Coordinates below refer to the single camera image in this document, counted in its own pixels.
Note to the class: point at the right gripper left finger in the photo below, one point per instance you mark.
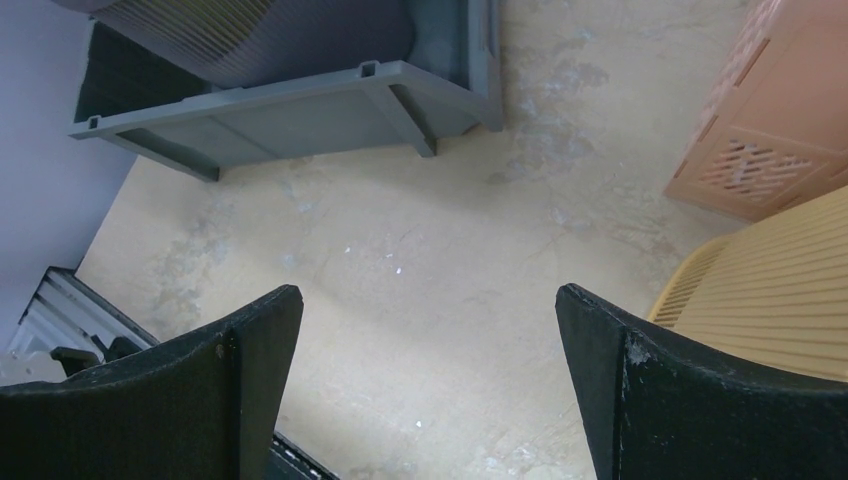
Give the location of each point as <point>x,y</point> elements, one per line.
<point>202,405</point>

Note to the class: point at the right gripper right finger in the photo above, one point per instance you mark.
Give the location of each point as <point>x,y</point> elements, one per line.
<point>657,405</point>

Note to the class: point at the yellow mesh basket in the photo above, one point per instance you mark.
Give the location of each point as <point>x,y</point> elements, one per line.
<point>774,293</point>

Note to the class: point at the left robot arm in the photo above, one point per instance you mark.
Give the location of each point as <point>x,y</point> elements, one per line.
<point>61,362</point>

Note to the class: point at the pink perforated organizer crate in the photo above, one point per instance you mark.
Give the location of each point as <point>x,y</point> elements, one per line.
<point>773,132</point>

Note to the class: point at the dark grey plastic bin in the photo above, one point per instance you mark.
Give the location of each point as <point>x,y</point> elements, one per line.
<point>451,83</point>

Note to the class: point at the grey mesh basket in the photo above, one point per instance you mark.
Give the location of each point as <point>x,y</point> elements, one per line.
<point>243,43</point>

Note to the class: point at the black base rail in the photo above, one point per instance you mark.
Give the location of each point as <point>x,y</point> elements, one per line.
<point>288,461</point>

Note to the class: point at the aluminium frame rail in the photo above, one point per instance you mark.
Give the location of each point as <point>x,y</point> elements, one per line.
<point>64,311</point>

